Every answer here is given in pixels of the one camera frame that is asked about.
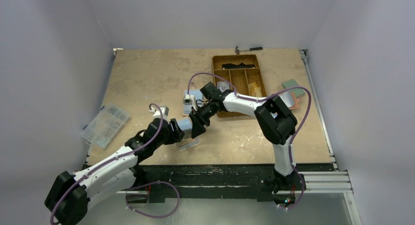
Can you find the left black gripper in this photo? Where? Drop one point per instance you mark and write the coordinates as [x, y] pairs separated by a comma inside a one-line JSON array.
[[176, 131]]

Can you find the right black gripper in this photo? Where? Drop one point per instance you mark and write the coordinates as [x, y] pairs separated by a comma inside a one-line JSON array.
[[197, 124]]

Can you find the beige snap card holder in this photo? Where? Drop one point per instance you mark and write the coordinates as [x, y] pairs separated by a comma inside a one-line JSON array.
[[187, 142]]

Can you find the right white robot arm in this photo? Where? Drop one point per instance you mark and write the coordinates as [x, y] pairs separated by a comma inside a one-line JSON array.
[[276, 121]]

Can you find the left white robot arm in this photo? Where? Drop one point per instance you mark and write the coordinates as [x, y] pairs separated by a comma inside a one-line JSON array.
[[73, 195]]

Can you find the open beige card holder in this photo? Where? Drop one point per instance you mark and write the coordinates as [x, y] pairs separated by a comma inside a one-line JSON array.
[[199, 99]]

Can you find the silver cards in tray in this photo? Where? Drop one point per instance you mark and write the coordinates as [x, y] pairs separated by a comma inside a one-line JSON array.
[[223, 86]]

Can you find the gold cards in tray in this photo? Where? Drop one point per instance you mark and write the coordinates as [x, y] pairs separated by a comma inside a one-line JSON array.
[[254, 89]]

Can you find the open blue pink card holder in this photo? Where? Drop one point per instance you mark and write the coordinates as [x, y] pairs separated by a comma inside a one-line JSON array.
[[290, 100]]

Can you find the black object in tray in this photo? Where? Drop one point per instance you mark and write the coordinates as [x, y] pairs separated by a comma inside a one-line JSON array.
[[237, 66]]

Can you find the clear plastic screw box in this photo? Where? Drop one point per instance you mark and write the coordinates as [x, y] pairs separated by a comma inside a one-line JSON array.
[[101, 131]]

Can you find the woven wicker tray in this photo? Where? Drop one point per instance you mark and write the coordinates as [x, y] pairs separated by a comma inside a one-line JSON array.
[[239, 77]]

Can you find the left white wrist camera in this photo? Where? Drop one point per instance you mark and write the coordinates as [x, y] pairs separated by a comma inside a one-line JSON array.
[[160, 112]]

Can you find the black front rail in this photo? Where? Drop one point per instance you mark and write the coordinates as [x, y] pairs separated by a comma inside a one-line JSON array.
[[221, 181]]

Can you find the hammer with black handle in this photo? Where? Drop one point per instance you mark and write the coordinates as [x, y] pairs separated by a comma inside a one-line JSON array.
[[239, 50]]

